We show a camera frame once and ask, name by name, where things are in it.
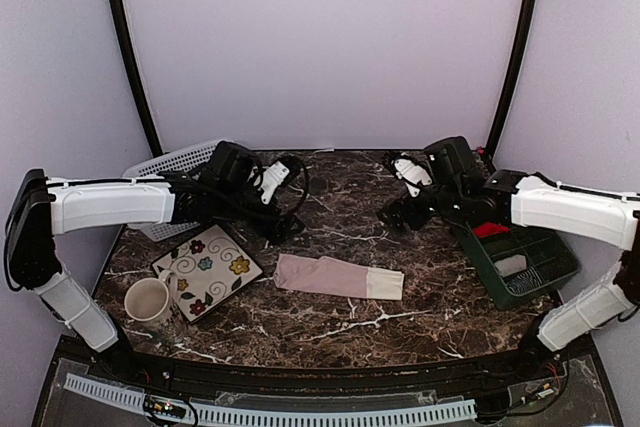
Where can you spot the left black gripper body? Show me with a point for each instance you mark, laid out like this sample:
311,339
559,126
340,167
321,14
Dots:
232,205

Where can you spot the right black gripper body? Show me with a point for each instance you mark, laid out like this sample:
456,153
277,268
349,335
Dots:
449,201

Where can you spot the pink white underwear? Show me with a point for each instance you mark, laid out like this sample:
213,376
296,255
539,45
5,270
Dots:
330,276

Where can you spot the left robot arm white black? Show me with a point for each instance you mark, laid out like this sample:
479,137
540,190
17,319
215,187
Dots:
46,207

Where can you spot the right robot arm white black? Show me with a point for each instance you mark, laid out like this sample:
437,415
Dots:
521,199

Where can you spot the red rolled cloth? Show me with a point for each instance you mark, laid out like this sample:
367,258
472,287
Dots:
489,229

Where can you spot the dark green rolled cloth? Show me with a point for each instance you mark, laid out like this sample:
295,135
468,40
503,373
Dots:
498,245

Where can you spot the floral square ceramic plate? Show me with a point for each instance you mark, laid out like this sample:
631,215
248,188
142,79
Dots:
210,267

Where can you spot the grey rolled cloth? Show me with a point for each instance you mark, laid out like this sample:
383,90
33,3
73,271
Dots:
511,265

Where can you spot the green divided organizer box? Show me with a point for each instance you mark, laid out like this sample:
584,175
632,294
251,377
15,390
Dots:
543,248

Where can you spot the black striped rolled cloth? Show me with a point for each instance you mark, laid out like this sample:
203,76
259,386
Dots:
528,281

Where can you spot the beige floral mug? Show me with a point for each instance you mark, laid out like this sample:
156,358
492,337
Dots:
151,302

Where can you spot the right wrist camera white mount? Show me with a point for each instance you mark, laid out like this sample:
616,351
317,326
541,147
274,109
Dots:
415,177

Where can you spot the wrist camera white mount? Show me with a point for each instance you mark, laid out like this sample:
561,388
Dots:
415,177
272,178

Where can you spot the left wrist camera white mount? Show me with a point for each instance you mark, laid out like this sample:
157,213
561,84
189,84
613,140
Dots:
272,178

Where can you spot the black front table rail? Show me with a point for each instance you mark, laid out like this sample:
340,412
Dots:
180,370

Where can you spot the white slotted cable duct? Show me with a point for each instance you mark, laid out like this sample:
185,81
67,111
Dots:
166,410

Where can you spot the right black frame post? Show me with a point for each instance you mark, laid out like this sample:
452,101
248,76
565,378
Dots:
512,73

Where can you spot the black frame post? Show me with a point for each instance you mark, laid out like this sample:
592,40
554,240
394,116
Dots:
512,73
128,56

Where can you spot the left black frame post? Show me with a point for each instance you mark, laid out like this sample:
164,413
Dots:
128,56

